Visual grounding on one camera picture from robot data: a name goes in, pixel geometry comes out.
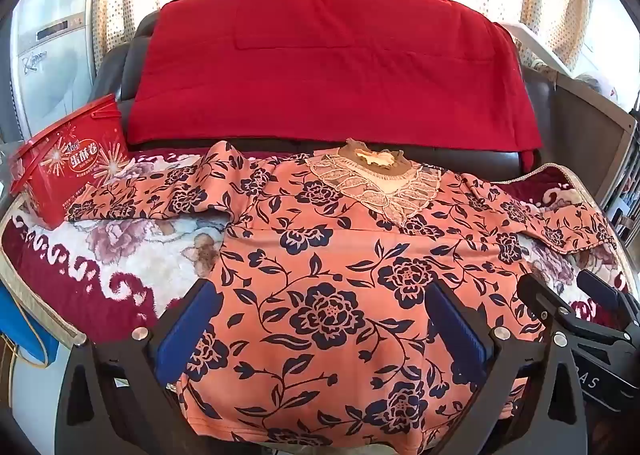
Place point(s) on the black leather sofa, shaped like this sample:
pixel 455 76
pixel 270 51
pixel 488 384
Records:
pixel 129 65

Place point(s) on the floral fleece blanket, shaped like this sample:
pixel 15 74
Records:
pixel 125 255

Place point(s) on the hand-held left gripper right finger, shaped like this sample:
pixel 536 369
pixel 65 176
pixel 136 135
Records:
pixel 461 335

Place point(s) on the grey wooden cabinet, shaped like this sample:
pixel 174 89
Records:
pixel 590 130

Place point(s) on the blue bag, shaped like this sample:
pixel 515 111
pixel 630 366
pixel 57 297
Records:
pixel 25 330

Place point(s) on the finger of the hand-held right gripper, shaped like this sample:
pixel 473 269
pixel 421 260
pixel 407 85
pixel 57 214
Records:
pixel 607 292
pixel 542 297

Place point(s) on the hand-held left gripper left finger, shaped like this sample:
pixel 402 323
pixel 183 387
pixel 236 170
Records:
pixel 184 326

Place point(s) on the red gift box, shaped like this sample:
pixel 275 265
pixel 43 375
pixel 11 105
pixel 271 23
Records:
pixel 70 165

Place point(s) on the white standing air conditioner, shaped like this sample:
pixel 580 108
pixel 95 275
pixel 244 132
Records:
pixel 55 35

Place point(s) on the orange floral shirt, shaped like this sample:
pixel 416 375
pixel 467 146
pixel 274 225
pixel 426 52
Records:
pixel 325 260

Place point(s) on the red quilt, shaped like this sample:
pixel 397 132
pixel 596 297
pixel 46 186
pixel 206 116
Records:
pixel 325 60

